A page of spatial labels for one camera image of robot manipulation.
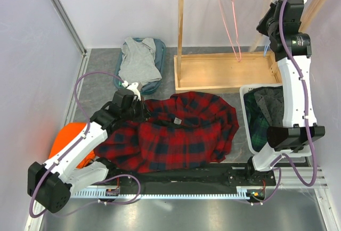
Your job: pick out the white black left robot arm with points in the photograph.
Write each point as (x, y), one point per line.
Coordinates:
(52, 183)

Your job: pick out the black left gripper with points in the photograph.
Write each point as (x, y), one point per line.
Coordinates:
(144, 114)

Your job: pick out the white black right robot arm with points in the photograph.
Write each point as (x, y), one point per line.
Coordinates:
(292, 50)

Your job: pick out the grey t-shirt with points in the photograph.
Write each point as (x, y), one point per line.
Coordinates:
(128, 67)

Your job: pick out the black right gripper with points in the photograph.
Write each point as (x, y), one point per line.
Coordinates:
(262, 26)

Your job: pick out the white plastic laundry basket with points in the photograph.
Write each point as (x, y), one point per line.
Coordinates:
(244, 90)

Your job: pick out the pink wire hanger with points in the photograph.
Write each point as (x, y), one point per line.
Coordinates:
(227, 10)

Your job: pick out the beige wooden hanger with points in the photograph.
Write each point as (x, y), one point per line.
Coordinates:
(261, 28)

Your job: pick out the green plaid garment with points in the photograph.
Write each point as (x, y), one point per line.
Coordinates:
(256, 122)

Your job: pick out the black dotted garment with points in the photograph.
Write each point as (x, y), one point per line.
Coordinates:
(271, 103)

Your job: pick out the teal plastic basin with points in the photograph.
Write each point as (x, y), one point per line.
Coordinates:
(141, 60)

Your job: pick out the red navy plaid skirt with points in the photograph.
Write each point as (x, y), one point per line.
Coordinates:
(188, 130)

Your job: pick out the wooden clothes rack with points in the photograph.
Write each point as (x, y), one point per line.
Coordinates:
(220, 72)

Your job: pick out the aluminium corner profile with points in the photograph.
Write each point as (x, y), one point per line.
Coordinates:
(69, 26)

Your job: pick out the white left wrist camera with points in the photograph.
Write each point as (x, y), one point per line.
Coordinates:
(134, 87)

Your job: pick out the light blue cable duct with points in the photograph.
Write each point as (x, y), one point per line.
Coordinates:
(111, 192)

